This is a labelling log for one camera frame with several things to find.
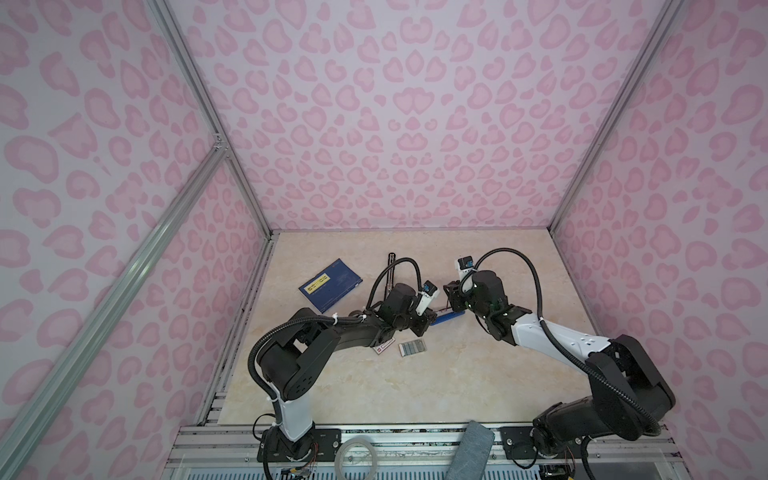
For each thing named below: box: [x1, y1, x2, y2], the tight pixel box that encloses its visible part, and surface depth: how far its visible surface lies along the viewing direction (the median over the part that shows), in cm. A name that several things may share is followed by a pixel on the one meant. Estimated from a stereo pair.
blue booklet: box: [298, 258, 363, 314], surface depth 105 cm
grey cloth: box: [444, 420, 495, 480], surface depth 71 cm
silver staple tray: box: [398, 339, 427, 358], surface depth 92 cm
